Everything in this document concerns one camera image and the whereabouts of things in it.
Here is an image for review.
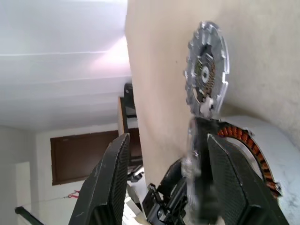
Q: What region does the grey round rotor cap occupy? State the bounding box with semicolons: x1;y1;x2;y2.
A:
181;21;231;118

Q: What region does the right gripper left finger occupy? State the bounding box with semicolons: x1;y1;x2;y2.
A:
67;132;131;225

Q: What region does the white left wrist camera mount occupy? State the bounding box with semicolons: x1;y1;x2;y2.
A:
122;182;147;225

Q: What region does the wooden shelf frame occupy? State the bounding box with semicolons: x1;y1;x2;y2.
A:
117;95;143;170

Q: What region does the motor stator with copper windings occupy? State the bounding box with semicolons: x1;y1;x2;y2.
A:
217;114;300;225

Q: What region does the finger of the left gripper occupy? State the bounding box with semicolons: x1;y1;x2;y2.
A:
160;157;188;191

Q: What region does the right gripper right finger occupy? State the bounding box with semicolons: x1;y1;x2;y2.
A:
207;134;289;225

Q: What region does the brown wooden door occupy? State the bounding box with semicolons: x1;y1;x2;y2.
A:
50;130;120;187

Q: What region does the dark metal rail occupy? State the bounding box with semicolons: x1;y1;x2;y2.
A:
14;205;45;225

